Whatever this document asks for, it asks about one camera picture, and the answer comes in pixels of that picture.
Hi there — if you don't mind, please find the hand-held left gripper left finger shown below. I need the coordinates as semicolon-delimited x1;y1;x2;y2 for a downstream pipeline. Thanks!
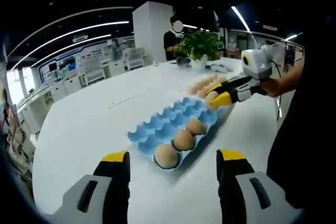
43;151;131;224

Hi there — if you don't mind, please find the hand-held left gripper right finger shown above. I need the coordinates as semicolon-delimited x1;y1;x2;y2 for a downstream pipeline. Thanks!
216;148;304;224

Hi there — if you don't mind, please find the single brown egg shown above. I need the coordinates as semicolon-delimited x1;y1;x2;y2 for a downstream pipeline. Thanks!
154;144;179;169
186;118;207;137
173;129;196;153
205;91;220;111

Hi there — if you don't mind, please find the batch of brown eggs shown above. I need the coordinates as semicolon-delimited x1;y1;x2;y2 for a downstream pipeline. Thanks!
186;73;227;98

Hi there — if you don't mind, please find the blue egg tray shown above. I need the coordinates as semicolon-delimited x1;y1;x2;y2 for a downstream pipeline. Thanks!
127;97;224;171

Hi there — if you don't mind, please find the person's right hand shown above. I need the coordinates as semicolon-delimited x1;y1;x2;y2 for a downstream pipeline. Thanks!
259;78;286;98

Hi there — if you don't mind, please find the green potted plant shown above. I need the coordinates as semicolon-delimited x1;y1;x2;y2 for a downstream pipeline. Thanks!
174;30;224;70

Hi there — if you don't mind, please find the long ceiling light strip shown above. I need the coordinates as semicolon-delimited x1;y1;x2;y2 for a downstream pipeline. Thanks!
30;34;112;68
7;20;131;61
230;5;250;33

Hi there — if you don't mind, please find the dark grey object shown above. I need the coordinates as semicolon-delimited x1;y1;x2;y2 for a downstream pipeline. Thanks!
175;56;191;69

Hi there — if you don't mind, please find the white table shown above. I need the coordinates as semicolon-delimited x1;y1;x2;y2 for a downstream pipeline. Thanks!
31;57;279;224

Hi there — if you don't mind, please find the person's dark torso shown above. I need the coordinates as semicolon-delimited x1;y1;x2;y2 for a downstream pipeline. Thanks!
266;87;336;209

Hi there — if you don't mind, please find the white square pillar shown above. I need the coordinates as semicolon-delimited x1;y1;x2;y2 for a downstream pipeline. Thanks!
132;1;176;63

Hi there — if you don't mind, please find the white office chair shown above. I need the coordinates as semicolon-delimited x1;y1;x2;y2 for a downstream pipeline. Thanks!
125;47;145;70
83;57;106;86

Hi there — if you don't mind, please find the row of white desks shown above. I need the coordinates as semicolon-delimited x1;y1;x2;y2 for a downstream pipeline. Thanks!
15;60;127;130

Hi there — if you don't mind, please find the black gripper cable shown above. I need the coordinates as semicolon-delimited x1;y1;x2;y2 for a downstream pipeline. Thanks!
270;60;284;121

